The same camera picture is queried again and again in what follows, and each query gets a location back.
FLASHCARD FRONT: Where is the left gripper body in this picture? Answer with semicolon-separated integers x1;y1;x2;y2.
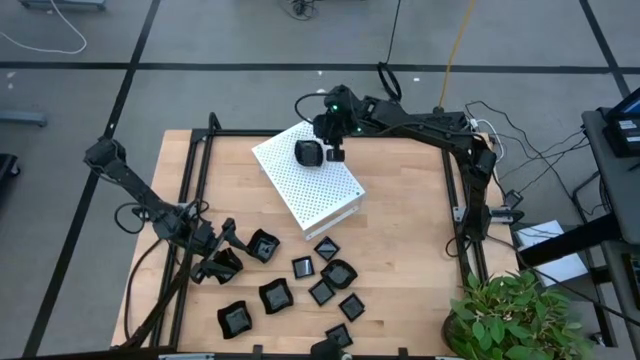
187;221;227;267

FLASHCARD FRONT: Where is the black caster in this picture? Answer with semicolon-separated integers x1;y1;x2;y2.
0;152;21;182

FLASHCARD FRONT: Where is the black aluminium table frame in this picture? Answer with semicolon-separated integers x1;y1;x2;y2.
119;112;494;360

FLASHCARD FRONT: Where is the black wavy-rim deep plate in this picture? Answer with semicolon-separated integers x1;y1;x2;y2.
216;299;254;340
246;228;282;265
258;277;295;316
212;247;245;285

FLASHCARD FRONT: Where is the white floor cable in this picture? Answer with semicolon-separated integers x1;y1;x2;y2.
0;0;89;55

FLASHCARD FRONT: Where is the white paper sheet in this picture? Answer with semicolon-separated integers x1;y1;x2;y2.
514;219;590;287

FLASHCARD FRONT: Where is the yellow hanging cable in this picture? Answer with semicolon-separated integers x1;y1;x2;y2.
438;0;476;110

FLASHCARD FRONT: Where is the black round-cornered deep plate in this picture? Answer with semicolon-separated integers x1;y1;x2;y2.
320;258;359;291
293;139;326;169

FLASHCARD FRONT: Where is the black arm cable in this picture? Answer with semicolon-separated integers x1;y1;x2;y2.
293;91;331;126
113;201;151;235

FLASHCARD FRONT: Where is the black cable bundle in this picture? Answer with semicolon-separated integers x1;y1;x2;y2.
279;0;321;21

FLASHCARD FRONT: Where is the dark laptop computer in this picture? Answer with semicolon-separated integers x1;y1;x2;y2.
602;87;640;159

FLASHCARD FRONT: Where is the small black square plate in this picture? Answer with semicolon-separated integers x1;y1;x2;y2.
338;292;367;323
291;255;316;280
313;235;342;262
307;278;337;307
324;322;354;350

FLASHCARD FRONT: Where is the gray floor stand foot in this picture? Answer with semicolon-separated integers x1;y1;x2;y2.
0;110;49;128

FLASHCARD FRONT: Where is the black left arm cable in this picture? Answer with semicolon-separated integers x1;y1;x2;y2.
113;201;151;235

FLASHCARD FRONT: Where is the green leafy potted plant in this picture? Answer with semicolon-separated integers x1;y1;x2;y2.
447;269;596;360

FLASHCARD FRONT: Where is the white perforated metal shelf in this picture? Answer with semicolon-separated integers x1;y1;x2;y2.
250;119;367;242

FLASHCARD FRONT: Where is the black hanging cable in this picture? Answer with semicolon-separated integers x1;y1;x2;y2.
376;0;404;103

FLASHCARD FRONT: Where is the black desk leg bar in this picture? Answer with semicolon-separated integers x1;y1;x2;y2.
517;213;624;269

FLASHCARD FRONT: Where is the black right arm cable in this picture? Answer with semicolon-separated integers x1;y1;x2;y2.
293;91;331;126

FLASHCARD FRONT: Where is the black plant pot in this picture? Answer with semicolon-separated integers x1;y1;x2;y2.
441;309;469;360

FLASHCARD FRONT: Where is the black power adapter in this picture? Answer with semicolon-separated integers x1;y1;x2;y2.
502;189;525;210

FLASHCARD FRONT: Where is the gray cart base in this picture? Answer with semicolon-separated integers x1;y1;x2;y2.
19;0;107;11

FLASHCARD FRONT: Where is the black table-level camera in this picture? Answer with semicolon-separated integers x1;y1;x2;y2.
309;337;347;360

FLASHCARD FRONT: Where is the gray side desk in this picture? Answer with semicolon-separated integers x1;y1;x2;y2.
581;87;640;360

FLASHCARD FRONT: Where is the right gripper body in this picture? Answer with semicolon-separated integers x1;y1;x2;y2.
312;83;361;147

